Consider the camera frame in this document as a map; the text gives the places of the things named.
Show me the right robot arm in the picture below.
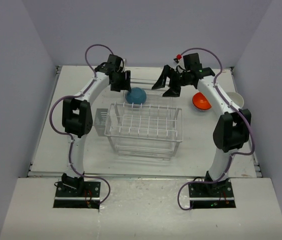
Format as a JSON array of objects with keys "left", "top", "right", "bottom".
[{"left": 152, "top": 53, "right": 252, "bottom": 197}]

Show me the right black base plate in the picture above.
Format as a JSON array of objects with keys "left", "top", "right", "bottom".
[{"left": 188, "top": 177, "right": 236, "bottom": 210}]

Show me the blue white patterned bowl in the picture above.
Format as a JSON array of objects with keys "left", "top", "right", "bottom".
[{"left": 194, "top": 105, "right": 210, "bottom": 112}]

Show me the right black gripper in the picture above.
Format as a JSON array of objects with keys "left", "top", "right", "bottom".
[{"left": 152, "top": 65, "right": 191, "bottom": 98}]

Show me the small orange plastic bowl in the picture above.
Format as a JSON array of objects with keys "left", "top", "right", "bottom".
[{"left": 192, "top": 92, "right": 212, "bottom": 109}]

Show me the blue plastic bowl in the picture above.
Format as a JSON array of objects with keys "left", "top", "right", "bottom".
[{"left": 125, "top": 87, "right": 147, "bottom": 105}]

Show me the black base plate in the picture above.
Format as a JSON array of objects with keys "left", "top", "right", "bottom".
[
  {"left": 188, "top": 177, "right": 236, "bottom": 210},
  {"left": 53, "top": 181, "right": 101, "bottom": 210}
]

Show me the white wire dish rack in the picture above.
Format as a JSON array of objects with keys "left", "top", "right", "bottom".
[{"left": 104, "top": 78, "right": 183, "bottom": 160}]

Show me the clear plastic cutlery holder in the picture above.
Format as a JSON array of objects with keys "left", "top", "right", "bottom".
[{"left": 93, "top": 108, "right": 108, "bottom": 137}]

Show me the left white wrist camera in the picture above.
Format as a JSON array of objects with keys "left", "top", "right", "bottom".
[{"left": 122, "top": 58, "right": 127, "bottom": 72}]

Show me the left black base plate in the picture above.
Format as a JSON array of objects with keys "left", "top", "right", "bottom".
[{"left": 53, "top": 181, "right": 101, "bottom": 210}]

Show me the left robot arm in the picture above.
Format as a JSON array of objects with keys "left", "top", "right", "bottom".
[{"left": 61, "top": 54, "right": 131, "bottom": 197}]

